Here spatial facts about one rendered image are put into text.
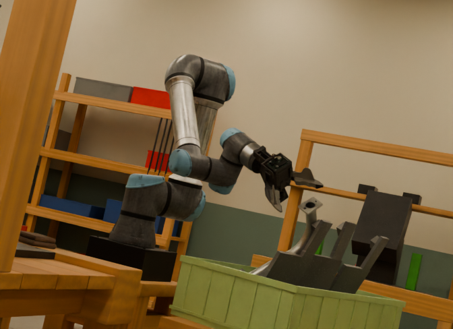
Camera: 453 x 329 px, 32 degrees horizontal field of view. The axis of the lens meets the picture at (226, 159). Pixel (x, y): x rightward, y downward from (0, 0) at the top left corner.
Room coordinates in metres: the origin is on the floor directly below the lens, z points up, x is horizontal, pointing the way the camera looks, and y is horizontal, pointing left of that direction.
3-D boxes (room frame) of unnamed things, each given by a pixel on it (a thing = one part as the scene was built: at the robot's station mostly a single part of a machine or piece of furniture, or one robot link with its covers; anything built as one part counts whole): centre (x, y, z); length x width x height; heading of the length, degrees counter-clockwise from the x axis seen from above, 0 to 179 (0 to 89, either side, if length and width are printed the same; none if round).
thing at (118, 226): (2.57, 0.24, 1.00); 0.15 x 0.15 x 0.10
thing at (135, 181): (2.57, 0.23, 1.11); 0.13 x 0.12 x 0.14; 119
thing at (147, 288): (2.57, 0.24, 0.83); 0.32 x 0.32 x 0.04; 65
